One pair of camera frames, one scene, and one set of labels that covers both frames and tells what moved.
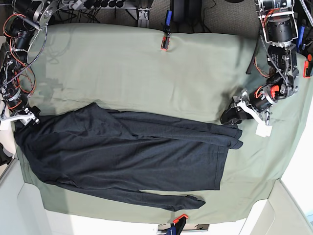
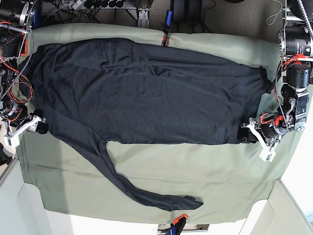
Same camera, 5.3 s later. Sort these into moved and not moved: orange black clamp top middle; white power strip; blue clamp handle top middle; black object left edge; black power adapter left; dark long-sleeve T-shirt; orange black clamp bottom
Moved: dark long-sleeve T-shirt
Not moved: blue clamp handle top middle; orange black clamp top middle; black power adapter left; black object left edge; white power strip; orange black clamp bottom
